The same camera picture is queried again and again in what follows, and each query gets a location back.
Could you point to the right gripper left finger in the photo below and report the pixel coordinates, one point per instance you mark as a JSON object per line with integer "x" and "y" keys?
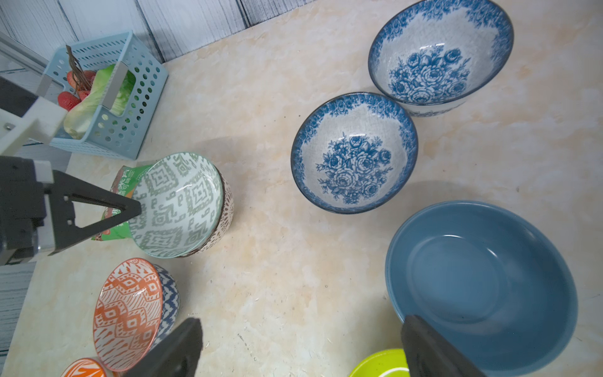
{"x": 177, "y": 355}

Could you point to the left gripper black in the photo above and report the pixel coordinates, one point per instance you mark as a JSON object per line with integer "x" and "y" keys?
{"x": 42, "y": 210}

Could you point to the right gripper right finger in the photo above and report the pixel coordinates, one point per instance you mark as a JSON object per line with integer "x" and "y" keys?
{"x": 428, "y": 353}

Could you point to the red diamond pattern bowl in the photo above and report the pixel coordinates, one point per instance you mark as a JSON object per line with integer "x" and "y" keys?
{"x": 136, "y": 309}

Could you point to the plain blue shallow bowl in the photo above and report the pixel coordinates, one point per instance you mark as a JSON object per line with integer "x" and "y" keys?
{"x": 488, "y": 281}

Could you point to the green geometric pattern bowl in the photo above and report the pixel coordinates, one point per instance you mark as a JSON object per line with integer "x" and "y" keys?
{"x": 181, "y": 199}

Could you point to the brown lattice pattern bowl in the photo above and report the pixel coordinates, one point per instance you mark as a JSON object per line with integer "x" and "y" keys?
{"x": 225, "y": 220}

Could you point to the blue floral bowl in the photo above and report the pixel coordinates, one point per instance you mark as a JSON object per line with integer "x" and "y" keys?
{"x": 354, "y": 153}
{"x": 434, "y": 55}

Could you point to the lime green bowl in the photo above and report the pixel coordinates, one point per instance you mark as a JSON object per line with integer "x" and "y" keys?
{"x": 386, "y": 363}

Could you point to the orange floral bowl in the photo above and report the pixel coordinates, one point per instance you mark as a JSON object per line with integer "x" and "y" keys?
{"x": 87, "y": 367}

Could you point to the green lettuce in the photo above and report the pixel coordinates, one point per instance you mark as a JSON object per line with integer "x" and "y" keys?
{"x": 78, "y": 120}

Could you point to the light blue plastic basket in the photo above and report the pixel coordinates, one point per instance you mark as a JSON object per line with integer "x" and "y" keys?
{"x": 119, "y": 137}

